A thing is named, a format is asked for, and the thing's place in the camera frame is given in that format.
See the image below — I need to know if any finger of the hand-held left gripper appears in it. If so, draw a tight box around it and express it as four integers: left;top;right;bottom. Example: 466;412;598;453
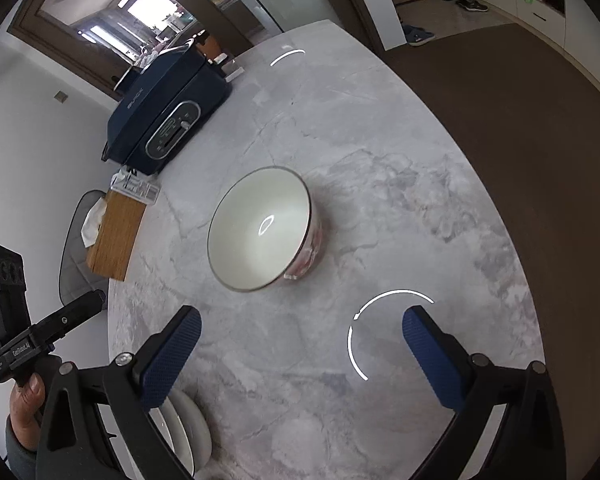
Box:
52;290;107;344

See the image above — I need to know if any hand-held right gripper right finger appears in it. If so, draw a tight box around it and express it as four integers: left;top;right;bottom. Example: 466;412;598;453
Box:
401;305;568;480

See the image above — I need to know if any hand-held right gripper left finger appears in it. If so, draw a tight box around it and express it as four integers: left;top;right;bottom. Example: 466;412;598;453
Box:
35;305;203;480

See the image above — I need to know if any large white bowl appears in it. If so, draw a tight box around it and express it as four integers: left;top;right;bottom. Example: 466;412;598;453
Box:
167;387;212;478

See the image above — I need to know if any white bowl with red print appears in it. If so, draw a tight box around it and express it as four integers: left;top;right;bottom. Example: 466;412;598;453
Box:
207;166;323;293

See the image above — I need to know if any person's left forearm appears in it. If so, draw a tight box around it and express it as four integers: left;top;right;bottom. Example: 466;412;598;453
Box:
5;417;38;480

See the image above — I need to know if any person's left hand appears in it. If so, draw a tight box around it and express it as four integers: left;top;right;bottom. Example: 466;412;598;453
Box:
9;374;46;453

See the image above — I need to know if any grey quilted chair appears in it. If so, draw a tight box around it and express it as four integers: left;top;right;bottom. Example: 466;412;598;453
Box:
59;190;112;306

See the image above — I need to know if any wooden tissue box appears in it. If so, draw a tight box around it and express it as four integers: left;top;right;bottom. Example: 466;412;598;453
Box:
86;190;147;282

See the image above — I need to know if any white tissue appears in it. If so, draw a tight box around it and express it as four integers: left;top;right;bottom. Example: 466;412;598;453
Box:
81;197;108;248

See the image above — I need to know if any clear striped packet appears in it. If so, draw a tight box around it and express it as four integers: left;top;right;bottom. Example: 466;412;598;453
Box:
109;167;161;205

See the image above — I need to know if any dark blue cooking appliance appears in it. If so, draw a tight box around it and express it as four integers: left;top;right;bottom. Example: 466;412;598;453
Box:
101;44;233;177

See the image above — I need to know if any blue shoe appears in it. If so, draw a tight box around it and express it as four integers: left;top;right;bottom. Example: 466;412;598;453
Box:
401;24;437;47

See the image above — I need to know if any white cabinet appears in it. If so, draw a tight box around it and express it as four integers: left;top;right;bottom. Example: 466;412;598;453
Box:
500;0;600;91

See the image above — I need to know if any brown window frame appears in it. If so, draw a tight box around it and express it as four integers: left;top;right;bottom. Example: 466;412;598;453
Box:
7;0;261;101

